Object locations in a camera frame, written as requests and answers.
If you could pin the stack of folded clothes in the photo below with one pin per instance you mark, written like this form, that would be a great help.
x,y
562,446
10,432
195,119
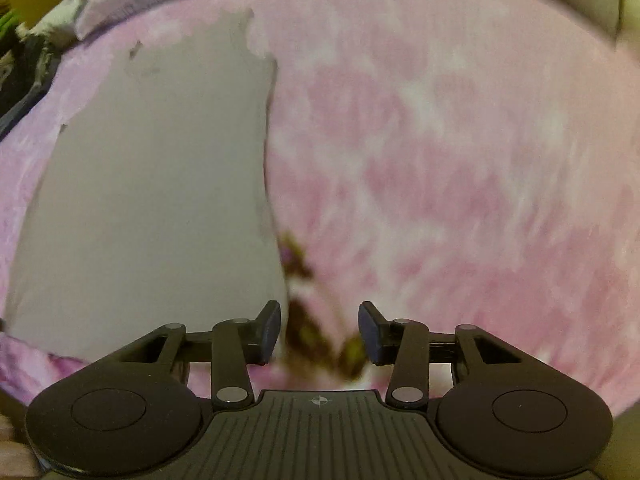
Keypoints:
x,y
25,70

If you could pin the pale green pillow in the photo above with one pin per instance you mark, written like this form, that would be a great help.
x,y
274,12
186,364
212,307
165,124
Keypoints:
x,y
57,17

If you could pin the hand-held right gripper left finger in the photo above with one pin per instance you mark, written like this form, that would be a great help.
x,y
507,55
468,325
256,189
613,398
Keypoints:
x,y
270,332

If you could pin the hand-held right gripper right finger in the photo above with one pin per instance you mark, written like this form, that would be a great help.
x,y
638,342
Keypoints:
x,y
369,332

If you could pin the pink floral blanket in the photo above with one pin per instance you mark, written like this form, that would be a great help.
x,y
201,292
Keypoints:
x,y
440,185

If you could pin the grey cloth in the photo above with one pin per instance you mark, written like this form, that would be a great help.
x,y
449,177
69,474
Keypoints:
x,y
160,200

